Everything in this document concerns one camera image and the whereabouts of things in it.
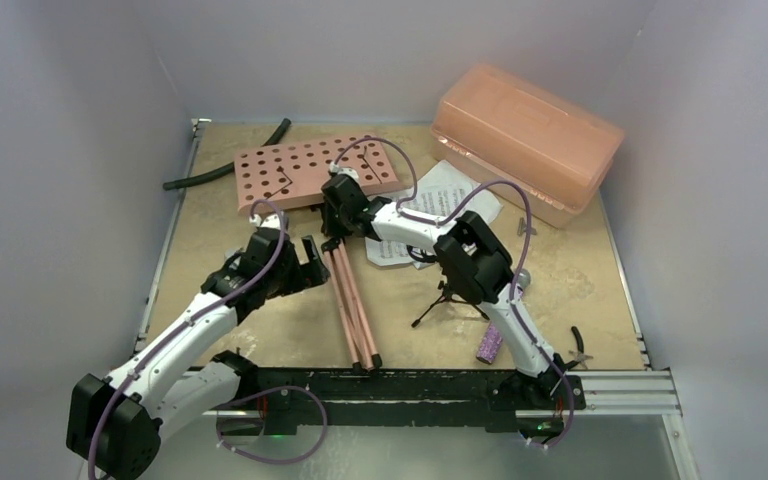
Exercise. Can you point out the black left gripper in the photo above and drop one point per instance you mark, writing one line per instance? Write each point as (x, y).
(306, 275)

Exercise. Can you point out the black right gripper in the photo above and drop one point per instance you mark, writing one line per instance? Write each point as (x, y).
(332, 216)

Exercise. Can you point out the pink folding music stand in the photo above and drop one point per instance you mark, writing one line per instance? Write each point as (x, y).
(291, 176)

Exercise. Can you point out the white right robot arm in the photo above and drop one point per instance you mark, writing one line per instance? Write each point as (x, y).
(473, 260)

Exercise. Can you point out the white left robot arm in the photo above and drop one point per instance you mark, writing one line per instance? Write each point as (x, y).
(118, 423)

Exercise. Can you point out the sheet music paper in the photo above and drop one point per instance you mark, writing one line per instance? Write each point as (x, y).
(439, 191)

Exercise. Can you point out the black mini microphone tripod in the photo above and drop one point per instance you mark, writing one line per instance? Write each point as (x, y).
(447, 294)

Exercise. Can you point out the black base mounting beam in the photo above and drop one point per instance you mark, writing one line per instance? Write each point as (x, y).
(498, 401)

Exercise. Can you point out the purple glitter microphone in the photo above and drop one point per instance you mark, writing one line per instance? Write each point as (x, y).
(489, 346)

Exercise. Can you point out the small grey metal clip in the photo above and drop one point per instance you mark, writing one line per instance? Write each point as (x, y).
(524, 228)

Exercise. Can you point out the pink translucent storage box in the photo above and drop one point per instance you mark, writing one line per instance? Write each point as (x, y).
(493, 125)

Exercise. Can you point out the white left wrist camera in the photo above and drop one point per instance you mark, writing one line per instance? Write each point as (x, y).
(270, 221)

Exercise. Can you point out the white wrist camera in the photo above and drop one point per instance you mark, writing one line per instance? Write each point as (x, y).
(270, 221)
(337, 169)

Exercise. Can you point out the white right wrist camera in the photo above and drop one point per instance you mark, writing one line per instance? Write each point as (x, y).
(337, 169)

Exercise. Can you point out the black handled pliers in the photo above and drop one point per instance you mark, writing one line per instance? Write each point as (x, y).
(578, 356)

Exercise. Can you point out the aluminium frame rail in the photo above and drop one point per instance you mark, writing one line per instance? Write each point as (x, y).
(629, 393)

